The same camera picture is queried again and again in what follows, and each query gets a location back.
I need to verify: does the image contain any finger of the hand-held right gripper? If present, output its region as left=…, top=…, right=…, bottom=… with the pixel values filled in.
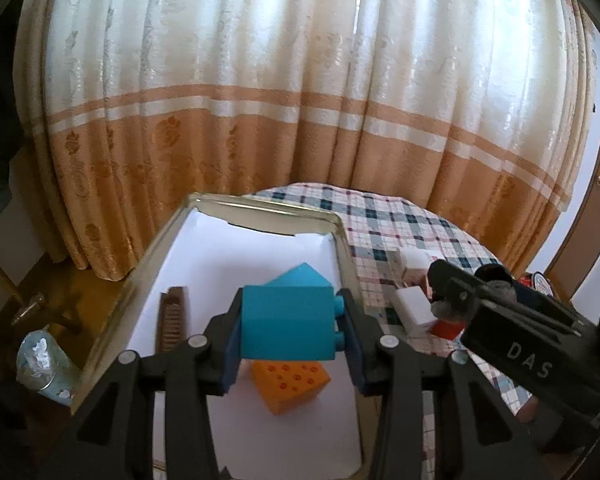
left=426, top=259, right=598, bottom=336

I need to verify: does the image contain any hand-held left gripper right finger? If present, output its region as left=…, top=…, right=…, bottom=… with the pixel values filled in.
left=335, top=289, right=536, bottom=480

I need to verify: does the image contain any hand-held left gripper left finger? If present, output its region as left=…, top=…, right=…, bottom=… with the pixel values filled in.
left=70, top=287, right=247, bottom=480

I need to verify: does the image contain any grey stone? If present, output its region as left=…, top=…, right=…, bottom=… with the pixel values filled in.
left=431, top=282, right=477, bottom=322

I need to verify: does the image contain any white box with red label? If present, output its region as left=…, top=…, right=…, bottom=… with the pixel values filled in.
left=395, top=250, right=433, bottom=281

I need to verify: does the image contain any red building block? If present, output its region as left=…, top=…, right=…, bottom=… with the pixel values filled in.
left=430, top=320, right=468, bottom=341

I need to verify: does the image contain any white power adapter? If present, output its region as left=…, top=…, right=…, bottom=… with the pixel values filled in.
left=391, top=286, right=438, bottom=333

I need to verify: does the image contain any teal block with pegs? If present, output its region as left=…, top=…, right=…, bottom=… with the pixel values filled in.
left=240, top=285, right=346, bottom=363

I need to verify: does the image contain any orange dotted block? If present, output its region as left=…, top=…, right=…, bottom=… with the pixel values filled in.
left=250, top=359, right=331, bottom=417

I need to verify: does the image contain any brown wooden comb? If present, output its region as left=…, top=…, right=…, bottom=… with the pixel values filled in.
left=155, top=286, right=190, bottom=356

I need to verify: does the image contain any teal house-shaped block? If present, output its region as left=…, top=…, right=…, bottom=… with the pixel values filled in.
left=264, top=262, right=335, bottom=291

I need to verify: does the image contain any gold metal tin box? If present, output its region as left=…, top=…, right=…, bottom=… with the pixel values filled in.
left=72, top=192, right=376, bottom=480

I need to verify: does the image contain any round white plate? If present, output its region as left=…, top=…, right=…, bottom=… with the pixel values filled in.
left=522, top=271, right=556, bottom=293

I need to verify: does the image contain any plaid tablecloth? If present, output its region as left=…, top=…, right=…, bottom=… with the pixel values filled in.
left=242, top=182, right=538, bottom=441

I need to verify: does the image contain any cream and orange floral curtain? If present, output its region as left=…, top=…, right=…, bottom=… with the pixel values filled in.
left=12, top=0, right=598, bottom=281

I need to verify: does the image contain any wooden door frame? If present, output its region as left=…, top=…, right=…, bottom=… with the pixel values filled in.
left=547, top=100, right=600, bottom=306

